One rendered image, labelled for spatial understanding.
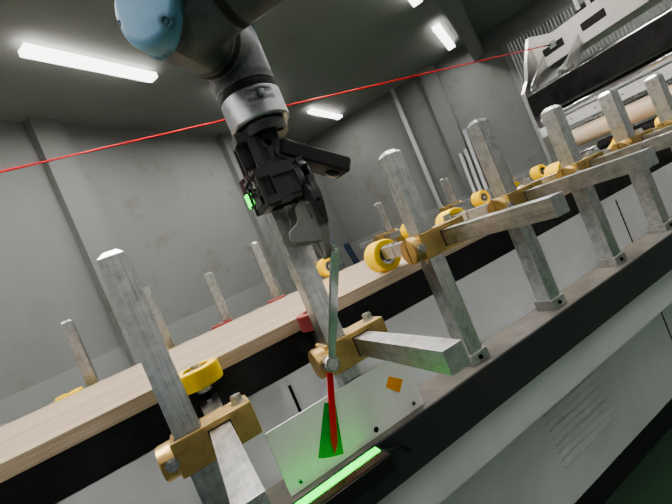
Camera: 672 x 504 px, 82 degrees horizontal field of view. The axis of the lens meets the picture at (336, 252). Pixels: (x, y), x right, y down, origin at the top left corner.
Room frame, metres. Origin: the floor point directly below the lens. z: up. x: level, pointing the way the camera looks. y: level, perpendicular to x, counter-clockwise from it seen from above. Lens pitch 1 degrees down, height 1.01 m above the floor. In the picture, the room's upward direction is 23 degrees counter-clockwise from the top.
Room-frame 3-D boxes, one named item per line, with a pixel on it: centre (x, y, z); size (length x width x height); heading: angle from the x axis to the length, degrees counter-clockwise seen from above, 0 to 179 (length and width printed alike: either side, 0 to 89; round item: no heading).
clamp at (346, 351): (0.65, 0.04, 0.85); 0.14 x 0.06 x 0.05; 114
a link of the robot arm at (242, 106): (0.57, 0.03, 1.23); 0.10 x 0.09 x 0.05; 24
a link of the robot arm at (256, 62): (0.56, 0.03, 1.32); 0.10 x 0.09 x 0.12; 160
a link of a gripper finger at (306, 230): (0.55, 0.03, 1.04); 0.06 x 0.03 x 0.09; 114
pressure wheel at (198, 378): (0.70, 0.32, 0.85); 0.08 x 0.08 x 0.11
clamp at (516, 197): (0.85, -0.41, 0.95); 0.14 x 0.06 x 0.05; 114
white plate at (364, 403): (0.60, 0.08, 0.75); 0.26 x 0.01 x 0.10; 114
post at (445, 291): (0.74, -0.17, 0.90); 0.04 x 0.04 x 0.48; 24
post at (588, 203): (0.95, -0.62, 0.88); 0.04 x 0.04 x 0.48; 24
